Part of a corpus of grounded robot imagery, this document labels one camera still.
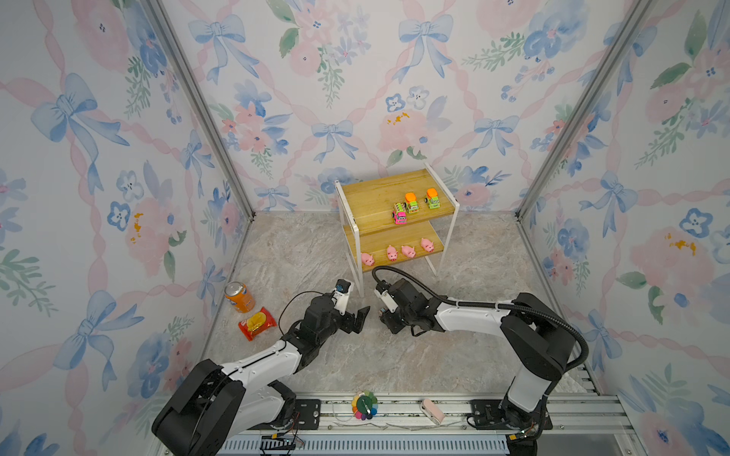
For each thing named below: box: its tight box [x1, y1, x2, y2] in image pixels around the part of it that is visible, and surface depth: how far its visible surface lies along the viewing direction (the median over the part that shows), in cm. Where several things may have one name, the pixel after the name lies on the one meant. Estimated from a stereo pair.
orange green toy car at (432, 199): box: [423, 188, 441, 209], surface depth 77 cm
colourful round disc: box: [351, 390, 380, 421], surface depth 76 cm
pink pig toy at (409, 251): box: [401, 245, 417, 259], surface depth 87 cm
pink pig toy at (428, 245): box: [421, 237, 435, 253], surface depth 90 cm
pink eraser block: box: [420, 398, 446, 426], surface depth 75 cm
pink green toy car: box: [391, 202, 408, 226], surface depth 73 cm
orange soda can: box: [224, 281, 256, 314], surface depth 87 cm
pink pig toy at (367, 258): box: [361, 252, 375, 266], surface depth 85 cm
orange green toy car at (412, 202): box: [404, 191, 420, 214], surface depth 76 cm
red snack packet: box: [237, 306, 278, 342], surface depth 90 cm
